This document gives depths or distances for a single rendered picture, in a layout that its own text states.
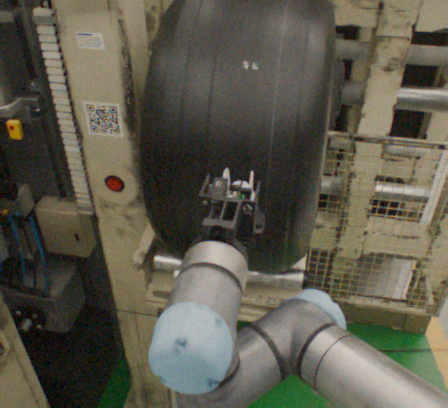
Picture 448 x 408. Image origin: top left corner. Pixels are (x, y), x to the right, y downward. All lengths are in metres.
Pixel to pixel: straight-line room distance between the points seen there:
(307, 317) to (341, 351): 0.06
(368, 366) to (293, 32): 0.49
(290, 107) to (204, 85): 0.13
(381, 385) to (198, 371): 0.18
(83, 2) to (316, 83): 0.42
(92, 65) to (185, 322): 0.61
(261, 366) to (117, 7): 0.62
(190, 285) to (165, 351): 0.07
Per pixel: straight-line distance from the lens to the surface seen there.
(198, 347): 0.45
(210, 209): 0.61
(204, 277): 0.50
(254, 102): 0.74
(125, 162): 1.05
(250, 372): 0.56
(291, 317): 0.59
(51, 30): 0.98
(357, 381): 0.53
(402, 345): 2.19
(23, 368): 1.48
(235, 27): 0.80
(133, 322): 1.43
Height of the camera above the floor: 1.70
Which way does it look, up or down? 38 degrees down
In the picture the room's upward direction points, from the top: straight up
